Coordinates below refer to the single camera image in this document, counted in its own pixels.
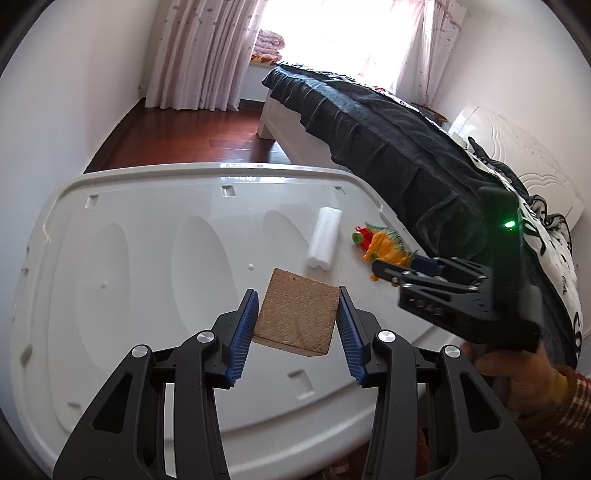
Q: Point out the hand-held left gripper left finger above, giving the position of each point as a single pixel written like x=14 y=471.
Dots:
x=240 y=337

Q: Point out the white plastic storage box lid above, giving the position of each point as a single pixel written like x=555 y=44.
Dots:
x=138 y=277

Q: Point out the white bed headboard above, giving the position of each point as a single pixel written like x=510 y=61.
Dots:
x=521 y=147

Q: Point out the bed with dark blanket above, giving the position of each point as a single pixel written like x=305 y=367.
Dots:
x=392 y=147

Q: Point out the white foam roll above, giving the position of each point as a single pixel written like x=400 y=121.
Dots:
x=323 y=237

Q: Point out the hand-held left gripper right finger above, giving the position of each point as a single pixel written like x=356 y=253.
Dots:
x=351 y=337

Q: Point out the person's right hand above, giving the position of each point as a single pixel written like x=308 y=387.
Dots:
x=521 y=378

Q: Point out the wooden block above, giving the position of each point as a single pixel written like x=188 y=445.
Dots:
x=295 y=314

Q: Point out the person's right forearm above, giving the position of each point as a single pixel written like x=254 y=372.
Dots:
x=563 y=415

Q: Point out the pink patterned curtain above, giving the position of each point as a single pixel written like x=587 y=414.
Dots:
x=438 y=50
x=203 y=50

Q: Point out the orange toy dinosaur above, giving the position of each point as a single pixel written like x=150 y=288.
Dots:
x=385 y=247

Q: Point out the white black printed bedsheet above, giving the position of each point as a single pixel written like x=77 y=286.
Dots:
x=558 y=258

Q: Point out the folded pink quilts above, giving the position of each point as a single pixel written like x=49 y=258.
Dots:
x=270 y=44

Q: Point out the white bed frame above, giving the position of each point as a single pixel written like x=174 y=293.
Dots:
x=281 y=129

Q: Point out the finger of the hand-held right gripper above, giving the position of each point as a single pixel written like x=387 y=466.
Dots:
x=427 y=265
x=392 y=273

